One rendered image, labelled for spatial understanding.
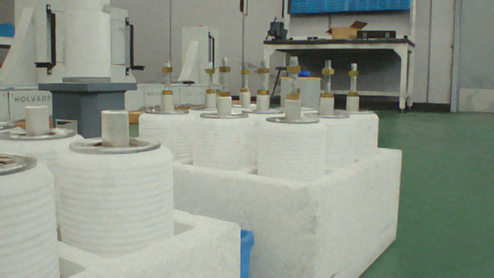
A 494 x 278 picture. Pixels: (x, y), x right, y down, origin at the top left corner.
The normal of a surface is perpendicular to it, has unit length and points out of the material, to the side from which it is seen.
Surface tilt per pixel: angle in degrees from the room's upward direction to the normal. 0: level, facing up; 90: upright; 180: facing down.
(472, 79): 90
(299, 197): 90
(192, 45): 69
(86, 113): 90
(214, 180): 90
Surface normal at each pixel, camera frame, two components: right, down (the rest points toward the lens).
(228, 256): 0.83, 0.08
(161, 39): -0.45, 0.11
